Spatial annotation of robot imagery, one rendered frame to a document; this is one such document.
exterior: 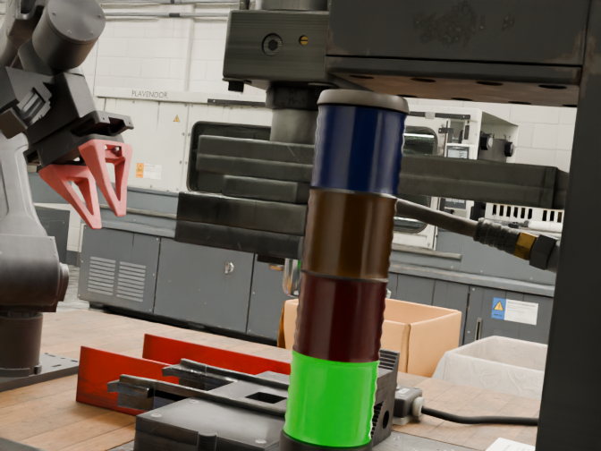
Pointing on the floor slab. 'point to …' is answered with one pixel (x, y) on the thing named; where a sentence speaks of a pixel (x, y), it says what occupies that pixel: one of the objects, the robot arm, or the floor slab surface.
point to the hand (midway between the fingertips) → (105, 215)
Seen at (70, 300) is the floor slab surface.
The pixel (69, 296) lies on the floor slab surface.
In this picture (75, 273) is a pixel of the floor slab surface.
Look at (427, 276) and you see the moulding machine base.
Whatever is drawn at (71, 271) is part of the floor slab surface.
